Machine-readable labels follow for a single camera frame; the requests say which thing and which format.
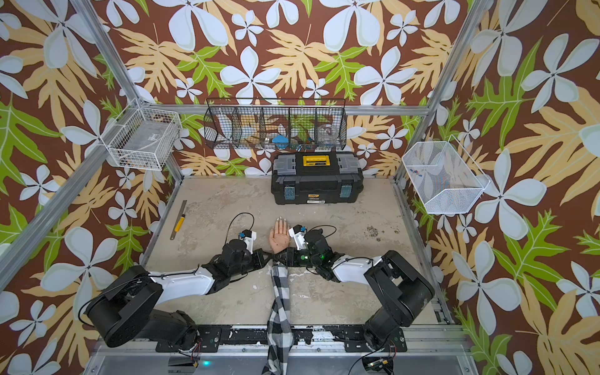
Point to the black wire basket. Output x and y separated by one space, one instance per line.
309 124

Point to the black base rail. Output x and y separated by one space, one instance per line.
349 338

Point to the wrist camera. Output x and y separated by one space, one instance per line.
298 233
248 237

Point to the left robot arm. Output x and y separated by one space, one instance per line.
126 310

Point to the black toolbox yellow handle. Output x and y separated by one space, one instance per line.
316 178

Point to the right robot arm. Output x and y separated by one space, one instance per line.
402 290

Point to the mannequin hand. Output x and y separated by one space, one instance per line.
279 237

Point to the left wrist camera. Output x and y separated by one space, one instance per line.
248 237

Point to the plaid sleeved mannequin forearm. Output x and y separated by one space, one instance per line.
280 318

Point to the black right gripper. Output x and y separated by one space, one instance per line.
287 261

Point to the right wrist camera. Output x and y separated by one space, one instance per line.
298 233

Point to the white mesh basket right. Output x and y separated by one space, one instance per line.
445 176

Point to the white wire basket left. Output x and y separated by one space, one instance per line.
142 137

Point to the blue object in basket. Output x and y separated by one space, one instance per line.
280 141

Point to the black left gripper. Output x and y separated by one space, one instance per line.
258 255

